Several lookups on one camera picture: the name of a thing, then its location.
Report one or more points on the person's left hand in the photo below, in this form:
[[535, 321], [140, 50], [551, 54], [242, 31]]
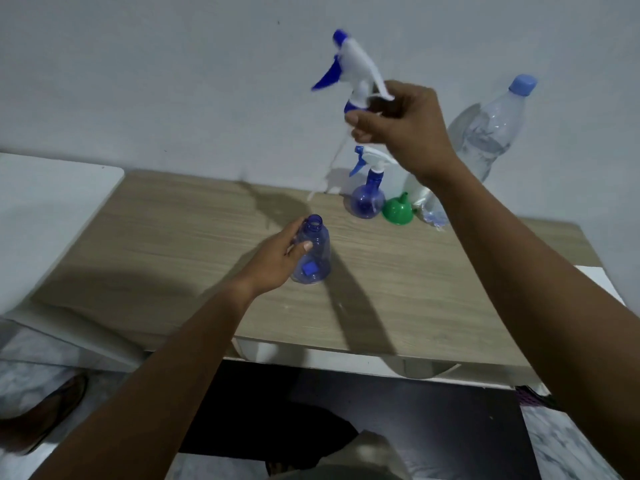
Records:
[[270, 264]]

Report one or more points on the person's right hand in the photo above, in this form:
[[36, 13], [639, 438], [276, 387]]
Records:
[[412, 129]]

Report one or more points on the person's right thumb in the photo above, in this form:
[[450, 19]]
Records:
[[362, 120]]

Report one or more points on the person's left thumb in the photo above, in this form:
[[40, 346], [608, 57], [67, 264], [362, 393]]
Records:
[[301, 248]]

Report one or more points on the white blue trigger spray head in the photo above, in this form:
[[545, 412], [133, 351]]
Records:
[[356, 64]]

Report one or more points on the person's right forearm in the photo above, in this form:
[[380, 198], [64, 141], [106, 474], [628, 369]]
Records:
[[540, 304]]

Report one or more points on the person's left forearm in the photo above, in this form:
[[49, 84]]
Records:
[[160, 389]]

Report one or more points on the blue spray bottle with trigger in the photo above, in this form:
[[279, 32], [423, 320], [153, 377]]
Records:
[[367, 199]]

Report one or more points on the green plastic funnel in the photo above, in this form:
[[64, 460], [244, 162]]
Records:
[[398, 212]]

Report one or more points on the clear water bottle blue cap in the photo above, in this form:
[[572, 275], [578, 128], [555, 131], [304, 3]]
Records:
[[487, 134]]

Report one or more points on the black floor mat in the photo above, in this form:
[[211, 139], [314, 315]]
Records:
[[430, 419]]

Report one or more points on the person's grey clothing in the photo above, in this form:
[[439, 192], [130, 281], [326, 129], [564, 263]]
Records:
[[360, 459]]

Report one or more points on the white side table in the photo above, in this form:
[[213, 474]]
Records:
[[45, 219]]

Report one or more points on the purple patterned cloth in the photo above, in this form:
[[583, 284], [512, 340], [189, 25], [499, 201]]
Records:
[[535, 396]]

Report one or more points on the brown shoe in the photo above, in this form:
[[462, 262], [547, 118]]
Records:
[[47, 412]]

